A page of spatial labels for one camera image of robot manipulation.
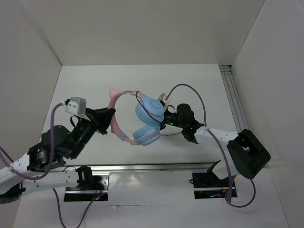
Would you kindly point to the aluminium rail right side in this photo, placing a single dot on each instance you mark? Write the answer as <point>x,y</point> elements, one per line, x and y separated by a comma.
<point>233,98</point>

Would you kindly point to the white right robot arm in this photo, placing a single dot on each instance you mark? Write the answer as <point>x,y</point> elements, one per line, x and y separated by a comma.
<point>247,156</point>

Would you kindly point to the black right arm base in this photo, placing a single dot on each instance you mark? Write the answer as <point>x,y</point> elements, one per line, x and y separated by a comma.
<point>207,186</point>

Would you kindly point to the aluminium rail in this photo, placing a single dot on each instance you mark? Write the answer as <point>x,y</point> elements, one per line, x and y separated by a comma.
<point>233,98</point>
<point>190,166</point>

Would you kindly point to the aluminium rail front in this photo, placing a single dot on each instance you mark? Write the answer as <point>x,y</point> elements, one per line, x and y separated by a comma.
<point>190,166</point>

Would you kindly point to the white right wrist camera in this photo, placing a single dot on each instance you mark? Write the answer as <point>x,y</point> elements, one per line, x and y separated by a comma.
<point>164,100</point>

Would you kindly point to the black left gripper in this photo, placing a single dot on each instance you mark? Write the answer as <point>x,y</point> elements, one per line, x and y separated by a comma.
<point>101,118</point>

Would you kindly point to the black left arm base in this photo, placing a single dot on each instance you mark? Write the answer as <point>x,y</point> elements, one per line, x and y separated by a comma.
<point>91,185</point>

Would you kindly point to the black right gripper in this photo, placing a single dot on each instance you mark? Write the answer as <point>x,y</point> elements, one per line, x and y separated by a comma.
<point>162,124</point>

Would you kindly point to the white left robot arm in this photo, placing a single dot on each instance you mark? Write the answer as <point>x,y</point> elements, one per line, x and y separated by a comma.
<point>36,169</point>

